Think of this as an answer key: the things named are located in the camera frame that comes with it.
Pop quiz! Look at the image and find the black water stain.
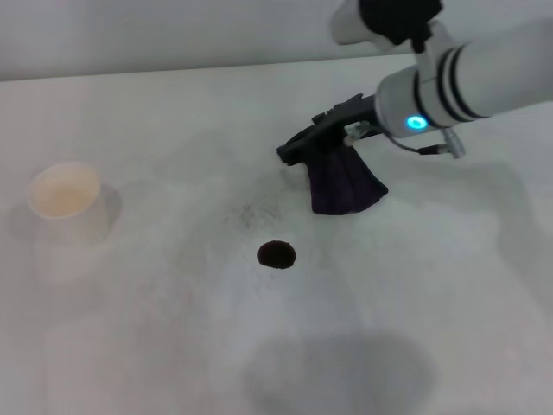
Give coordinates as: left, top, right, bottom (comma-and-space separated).
257, 239, 298, 270

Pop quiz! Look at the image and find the grey cable with metal connector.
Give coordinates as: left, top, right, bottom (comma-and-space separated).
387, 128, 467, 160

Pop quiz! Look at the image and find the white paper cup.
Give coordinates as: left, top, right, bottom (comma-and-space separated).
27, 161, 110, 246

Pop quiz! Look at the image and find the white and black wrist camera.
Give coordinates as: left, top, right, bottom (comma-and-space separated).
330, 0, 446, 55

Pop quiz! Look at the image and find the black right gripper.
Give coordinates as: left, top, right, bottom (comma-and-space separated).
276, 93, 382, 167

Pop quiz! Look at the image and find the clear network cable plug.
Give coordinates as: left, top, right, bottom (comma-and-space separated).
344, 123, 372, 147

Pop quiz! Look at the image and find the dark purple rag with loop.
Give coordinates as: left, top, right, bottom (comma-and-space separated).
302, 144, 389, 216

